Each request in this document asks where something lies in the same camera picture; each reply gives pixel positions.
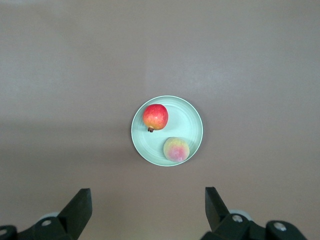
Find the yellow pink peach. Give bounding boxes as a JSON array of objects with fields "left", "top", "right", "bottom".
[{"left": 163, "top": 136, "right": 191, "bottom": 163}]

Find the brown table cloth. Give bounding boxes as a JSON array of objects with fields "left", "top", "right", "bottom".
[{"left": 0, "top": 0, "right": 320, "bottom": 240}]

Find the red pomegranate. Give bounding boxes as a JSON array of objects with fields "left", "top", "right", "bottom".
[{"left": 142, "top": 103, "right": 169, "bottom": 134}]

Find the light green round plate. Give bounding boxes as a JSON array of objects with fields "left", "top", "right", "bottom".
[{"left": 130, "top": 94, "right": 204, "bottom": 167}]

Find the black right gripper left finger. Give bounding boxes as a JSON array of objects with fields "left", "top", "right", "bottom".
[{"left": 0, "top": 187, "right": 94, "bottom": 240}]

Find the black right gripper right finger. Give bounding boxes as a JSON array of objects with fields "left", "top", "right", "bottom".
[{"left": 204, "top": 186, "right": 309, "bottom": 240}]

